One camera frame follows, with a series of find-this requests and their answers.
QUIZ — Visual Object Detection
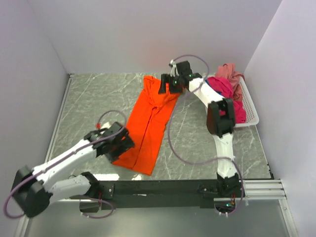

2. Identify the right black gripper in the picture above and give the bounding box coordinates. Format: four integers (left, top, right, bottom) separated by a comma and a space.
157, 74, 182, 95

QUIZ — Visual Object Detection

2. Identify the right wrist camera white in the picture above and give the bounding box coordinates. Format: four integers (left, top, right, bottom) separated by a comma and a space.
169, 59, 178, 77

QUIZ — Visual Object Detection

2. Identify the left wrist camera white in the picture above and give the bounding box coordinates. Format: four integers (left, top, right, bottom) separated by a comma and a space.
96, 122, 112, 129

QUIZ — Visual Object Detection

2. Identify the dusty pink t shirt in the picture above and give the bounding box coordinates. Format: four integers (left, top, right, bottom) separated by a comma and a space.
215, 63, 245, 102

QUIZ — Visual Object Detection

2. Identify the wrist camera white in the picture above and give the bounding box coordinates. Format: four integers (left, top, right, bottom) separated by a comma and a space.
169, 59, 178, 77
96, 122, 112, 129

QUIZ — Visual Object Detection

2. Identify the orange t shirt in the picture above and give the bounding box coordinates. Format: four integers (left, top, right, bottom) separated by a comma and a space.
113, 76, 180, 175

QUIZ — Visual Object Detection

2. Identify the aluminium rail frame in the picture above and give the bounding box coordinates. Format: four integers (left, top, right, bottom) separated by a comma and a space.
243, 180, 287, 200

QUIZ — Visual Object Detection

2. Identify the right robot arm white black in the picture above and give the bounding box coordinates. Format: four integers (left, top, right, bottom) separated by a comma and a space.
158, 60, 242, 197

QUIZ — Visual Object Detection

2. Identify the white plastic laundry basket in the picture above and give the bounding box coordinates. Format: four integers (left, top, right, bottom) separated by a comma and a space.
208, 74, 259, 128

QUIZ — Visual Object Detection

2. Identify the magenta t shirt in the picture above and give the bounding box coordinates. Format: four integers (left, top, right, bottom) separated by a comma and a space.
205, 77, 246, 123

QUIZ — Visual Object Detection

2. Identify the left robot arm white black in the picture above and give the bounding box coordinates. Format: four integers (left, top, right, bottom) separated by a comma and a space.
11, 122, 135, 218

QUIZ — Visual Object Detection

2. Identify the black base crossbar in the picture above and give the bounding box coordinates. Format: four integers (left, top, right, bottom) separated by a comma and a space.
84, 179, 244, 208

